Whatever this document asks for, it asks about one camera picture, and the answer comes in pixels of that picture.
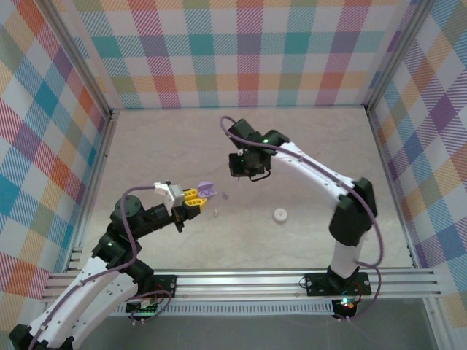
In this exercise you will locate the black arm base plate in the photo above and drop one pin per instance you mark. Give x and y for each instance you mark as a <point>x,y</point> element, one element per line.
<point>168,284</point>
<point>317,284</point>

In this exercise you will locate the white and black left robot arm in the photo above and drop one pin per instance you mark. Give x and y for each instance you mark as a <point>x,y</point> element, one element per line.
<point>91,291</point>

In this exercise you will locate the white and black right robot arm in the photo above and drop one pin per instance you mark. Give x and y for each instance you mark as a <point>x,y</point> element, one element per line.
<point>313,171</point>

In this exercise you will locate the aluminium frame post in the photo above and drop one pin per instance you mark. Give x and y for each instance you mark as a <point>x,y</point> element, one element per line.
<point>78,62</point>
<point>399,54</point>
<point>433,324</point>

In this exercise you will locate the purple earbud charging case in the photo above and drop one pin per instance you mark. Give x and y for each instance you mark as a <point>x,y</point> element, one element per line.
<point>206,187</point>

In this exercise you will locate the black controller board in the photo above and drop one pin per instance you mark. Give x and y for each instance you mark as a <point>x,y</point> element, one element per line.
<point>346,310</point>
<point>146,310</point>

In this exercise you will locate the white earbud charging case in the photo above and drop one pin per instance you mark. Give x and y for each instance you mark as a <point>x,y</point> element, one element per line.
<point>280,215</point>

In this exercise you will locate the aluminium floor side rail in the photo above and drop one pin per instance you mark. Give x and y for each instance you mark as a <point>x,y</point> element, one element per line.
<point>392,189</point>
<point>93,189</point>

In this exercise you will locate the wide aluminium base rail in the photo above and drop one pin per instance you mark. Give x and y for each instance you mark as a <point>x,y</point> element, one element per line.
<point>241,284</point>

